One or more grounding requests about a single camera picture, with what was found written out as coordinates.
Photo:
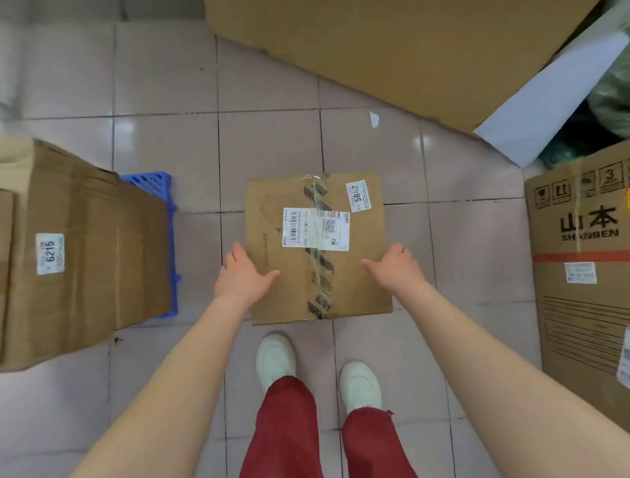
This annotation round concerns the person's left hand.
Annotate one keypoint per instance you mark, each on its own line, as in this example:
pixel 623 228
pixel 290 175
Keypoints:
pixel 237 280

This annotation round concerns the person's right hand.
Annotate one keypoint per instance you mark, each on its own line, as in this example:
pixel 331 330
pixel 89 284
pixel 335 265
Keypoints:
pixel 399 273

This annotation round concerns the person's right thumb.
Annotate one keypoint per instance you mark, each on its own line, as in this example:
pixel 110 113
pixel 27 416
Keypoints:
pixel 374 268

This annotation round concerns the person's left thumb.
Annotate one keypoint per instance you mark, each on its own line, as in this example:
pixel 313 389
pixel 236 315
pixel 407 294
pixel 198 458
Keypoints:
pixel 266 278

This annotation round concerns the taped cardboard parcel with labels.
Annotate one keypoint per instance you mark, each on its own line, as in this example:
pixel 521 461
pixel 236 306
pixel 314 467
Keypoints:
pixel 295 285

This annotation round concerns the person's right forearm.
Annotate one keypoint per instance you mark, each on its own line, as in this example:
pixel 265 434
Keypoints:
pixel 492 374

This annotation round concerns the person's left forearm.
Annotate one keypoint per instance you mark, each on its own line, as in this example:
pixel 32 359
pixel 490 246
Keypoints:
pixel 172 384

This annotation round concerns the white left shoe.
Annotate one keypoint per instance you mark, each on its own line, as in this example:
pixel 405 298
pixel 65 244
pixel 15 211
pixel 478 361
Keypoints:
pixel 275 359

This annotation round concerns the white shoe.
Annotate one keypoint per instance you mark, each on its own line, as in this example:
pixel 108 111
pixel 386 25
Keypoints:
pixel 359 386
pixel 275 359

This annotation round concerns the white right shoe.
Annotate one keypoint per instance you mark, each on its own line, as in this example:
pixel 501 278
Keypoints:
pixel 359 386

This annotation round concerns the blue plastic crate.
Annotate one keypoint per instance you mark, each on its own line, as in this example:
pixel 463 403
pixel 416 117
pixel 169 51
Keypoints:
pixel 165 187

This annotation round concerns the white paper scrap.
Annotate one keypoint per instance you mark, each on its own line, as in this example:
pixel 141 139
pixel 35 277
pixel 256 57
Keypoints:
pixel 374 119

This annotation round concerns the red trousers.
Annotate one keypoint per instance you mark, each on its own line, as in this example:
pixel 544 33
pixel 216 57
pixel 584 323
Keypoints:
pixel 285 433

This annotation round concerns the large brown cardboard box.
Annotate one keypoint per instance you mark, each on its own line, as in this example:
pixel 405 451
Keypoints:
pixel 93 275

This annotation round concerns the printed cardboard box orange stripe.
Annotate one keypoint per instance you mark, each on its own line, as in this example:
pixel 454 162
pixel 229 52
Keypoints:
pixel 581 315

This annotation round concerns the large flat cardboard sheet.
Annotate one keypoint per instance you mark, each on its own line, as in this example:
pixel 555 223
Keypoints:
pixel 403 49

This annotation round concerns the dark green bag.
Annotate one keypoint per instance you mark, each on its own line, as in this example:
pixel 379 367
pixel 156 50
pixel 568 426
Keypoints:
pixel 566 145

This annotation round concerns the white flat board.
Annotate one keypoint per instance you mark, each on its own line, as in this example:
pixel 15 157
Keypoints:
pixel 546 103

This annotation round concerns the green woven sack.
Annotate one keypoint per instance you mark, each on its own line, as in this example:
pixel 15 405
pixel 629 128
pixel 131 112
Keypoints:
pixel 613 106

